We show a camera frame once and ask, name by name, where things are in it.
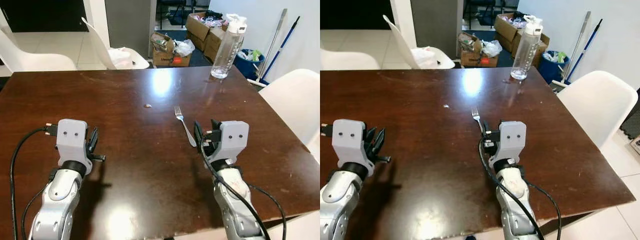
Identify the silver metal fork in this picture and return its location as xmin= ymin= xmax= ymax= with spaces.
xmin=173 ymin=105 xmax=198 ymax=148
xmin=471 ymin=108 xmax=486 ymax=134

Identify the blue waste bin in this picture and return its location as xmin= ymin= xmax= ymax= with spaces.
xmin=233 ymin=48 xmax=266 ymax=80
xmin=537 ymin=49 xmax=570 ymax=85

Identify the small cardboard box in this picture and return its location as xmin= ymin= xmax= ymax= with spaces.
xmin=458 ymin=32 xmax=500 ymax=68
xmin=151 ymin=32 xmax=192 ymax=68

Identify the clear plastic water bottle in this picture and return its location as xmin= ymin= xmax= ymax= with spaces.
xmin=510 ymin=14 xmax=545 ymax=81
xmin=210 ymin=13 xmax=248 ymax=80

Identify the white plastic chair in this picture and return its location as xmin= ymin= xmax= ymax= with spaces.
xmin=382 ymin=14 xmax=456 ymax=70
xmin=81 ymin=17 xmax=150 ymax=70
xmin=258 ymin=68 xmax=321 ymax=162
xmin=0 ymin=27 xmax=78 ymax=74
xmin=556 ymin=70 xmax=640 ymax=149

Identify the white plastic bag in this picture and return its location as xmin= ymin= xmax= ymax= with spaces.
xmin=107 ymin=47 xmax=135 ymax=70
xmin=409 ymin=46 xmax=439 ymax=70

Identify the large cardboard box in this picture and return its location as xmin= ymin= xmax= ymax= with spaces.
xmin=493 ymin=13 xmax=551 ymax=67
xmin=185 ymin=12 xmax=229 ymax=64

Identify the black floor mat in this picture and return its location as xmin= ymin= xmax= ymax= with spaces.
xmin=619 ymin=102 xmax=640 ymax=155

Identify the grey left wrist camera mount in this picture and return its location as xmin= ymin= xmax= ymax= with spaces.
xmin=55 ymin=119 xmax=89 ymax=167
xmin=332 ymin=119 xmax=367 ymax=169

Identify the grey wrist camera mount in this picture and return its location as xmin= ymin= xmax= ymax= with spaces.
xmin=218 ymin=120 xmax=250 ymax=164
xmin=497 ymin=120 xmax=528 ymax=162
xmin=332 ymin=119 xmax=367 ymax=169
xmin=55 ymin=119 xmax=89 ymax=167

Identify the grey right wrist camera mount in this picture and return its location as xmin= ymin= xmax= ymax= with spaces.
xmin=218 ymin=120 xmax=250 ymax=164
xmin=497 ymin=120 xmax=528 ymax=162

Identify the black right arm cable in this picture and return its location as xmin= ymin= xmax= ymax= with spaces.
xmin=199 ymin=135 xmax=287 ymax=240
xmin=478 ymin=137 xmax=563 ymax=240

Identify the silver mop handle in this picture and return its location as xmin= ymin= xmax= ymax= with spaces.
xmin=551 ymin=10 xmax=592 ymax=90
xmin=255 ymin=8 xmax=289 ymax=84

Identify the blue broom handle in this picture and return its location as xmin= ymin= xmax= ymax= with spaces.
xmin=564 ymin=18 xmax=604 ymax=87
xmin=260 ymin=15 xmax=301 ymax=86

